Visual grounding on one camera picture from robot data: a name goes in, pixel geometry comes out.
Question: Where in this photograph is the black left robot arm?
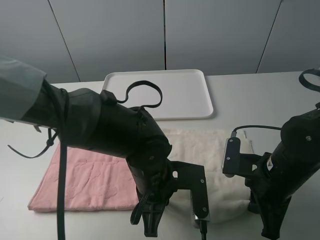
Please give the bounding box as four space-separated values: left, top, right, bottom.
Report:
0 57 172 240

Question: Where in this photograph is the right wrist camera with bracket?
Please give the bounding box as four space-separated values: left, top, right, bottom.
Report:
222 131 265 179

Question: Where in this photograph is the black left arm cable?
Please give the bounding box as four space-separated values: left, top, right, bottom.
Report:
7 80 163 240

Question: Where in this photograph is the cream white terry towel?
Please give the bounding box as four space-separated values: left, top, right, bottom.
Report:
163 128 250 224

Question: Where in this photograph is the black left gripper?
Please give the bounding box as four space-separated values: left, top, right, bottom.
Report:
130 173 177 237

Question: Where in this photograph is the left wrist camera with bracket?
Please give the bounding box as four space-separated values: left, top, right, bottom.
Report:
167 161 210 240

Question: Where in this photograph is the pink terry towel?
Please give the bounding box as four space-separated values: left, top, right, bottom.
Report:
27 147 138 213

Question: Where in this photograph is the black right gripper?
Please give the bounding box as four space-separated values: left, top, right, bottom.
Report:
245 177 292 238

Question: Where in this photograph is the white rectangular plastic tray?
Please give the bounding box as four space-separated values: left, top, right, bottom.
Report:
102 69 214 120

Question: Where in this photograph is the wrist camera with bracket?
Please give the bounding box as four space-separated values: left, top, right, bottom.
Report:
167 161 210 240
222 131 265 179

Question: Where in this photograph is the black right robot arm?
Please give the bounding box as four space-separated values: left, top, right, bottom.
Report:
245 104 320 240

